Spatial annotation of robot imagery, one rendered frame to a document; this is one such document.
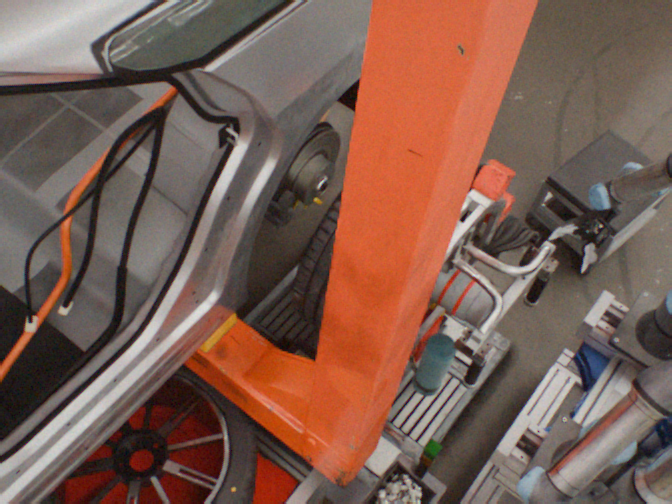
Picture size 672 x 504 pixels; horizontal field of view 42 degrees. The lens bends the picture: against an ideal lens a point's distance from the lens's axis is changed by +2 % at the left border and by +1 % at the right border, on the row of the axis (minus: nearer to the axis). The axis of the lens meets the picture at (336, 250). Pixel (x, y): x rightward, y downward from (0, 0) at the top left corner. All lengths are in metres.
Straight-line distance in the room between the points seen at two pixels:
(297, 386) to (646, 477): 0.87
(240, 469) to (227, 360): 0.31
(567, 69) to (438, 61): 3.30
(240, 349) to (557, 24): 2.72
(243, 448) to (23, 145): 1.04
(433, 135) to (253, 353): 1.40
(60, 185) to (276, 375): 0.77
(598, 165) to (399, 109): 2.41
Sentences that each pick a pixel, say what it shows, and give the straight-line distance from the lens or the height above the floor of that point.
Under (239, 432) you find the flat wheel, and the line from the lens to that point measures 2.60.
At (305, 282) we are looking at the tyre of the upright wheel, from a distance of 2.31.
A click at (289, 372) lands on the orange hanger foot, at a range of 2.38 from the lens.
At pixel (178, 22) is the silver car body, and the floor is 1.81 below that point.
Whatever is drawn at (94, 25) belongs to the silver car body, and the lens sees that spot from 1.56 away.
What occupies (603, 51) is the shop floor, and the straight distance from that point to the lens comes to 4.59.
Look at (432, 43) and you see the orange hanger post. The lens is 1.13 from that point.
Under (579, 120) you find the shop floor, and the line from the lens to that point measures 4.22.
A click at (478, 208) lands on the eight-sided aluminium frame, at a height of 1.12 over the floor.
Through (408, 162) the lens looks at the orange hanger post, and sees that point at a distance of 1.29.
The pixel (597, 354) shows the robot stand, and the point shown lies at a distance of 2.70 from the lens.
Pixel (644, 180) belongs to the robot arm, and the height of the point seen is 1.18.
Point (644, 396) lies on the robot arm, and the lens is 1.85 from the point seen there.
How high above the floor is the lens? 2.92
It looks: 56 degrees down
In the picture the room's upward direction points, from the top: 9 degrees clockwise
